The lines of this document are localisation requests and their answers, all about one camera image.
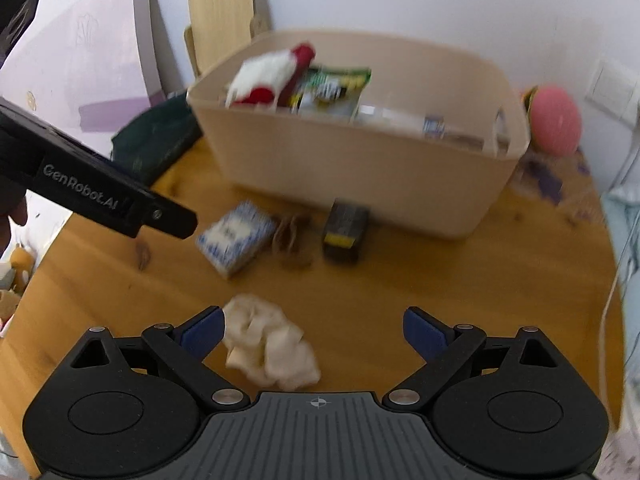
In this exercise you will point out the cream sock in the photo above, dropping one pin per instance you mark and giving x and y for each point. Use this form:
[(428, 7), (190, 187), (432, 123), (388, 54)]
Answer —
[(272, 347)]

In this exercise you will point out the beige plastic bin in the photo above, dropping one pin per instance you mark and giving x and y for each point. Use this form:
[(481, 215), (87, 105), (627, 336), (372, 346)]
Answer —
[(360, 175)]

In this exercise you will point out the pink toy ball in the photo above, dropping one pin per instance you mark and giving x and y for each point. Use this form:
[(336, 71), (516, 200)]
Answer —
[(555, 120)]

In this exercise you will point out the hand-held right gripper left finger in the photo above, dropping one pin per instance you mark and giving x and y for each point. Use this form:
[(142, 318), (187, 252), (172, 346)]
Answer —
[(202, 334)]

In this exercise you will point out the dark green tissue pack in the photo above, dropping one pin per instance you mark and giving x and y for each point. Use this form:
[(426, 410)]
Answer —
[(155, 140)]

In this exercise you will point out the clear white roll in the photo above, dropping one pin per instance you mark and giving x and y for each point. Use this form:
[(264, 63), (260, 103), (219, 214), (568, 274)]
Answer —
[(400, 120)]

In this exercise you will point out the wooden chair back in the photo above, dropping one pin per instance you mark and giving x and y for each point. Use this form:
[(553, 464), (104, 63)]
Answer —
[(222, 20)]

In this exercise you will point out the small black yellow box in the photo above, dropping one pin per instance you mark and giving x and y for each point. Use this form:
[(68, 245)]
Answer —
[(345, 232)]

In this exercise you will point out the white red plush sock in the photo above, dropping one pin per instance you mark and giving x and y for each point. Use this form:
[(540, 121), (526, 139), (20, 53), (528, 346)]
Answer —
[(270, 75)]

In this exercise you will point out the white green snack packet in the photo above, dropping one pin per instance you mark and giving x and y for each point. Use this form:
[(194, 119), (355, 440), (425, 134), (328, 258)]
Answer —
[(332, 92)]

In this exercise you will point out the small blue printed box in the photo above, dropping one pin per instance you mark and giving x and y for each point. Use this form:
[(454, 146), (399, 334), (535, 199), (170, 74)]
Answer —
[(235, 237)]

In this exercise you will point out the person's left hand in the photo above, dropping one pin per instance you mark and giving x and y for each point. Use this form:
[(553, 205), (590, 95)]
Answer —
[(15, 212)]

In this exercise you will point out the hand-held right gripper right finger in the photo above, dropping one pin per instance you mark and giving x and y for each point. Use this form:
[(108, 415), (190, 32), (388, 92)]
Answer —
[(425, 334)]

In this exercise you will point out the white wall socket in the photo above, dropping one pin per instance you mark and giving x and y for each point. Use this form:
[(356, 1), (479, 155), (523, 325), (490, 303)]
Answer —
[(612, 87)]

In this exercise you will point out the purple flower mat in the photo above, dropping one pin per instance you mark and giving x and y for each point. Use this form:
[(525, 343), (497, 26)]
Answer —
[(550, 180)]

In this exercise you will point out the wooden desk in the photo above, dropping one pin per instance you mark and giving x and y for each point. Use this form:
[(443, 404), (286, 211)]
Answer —
[(380, 295)]

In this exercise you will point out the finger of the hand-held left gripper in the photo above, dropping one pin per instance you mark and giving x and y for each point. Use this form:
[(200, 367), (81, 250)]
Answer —
[(172, 217), (17, 5)]

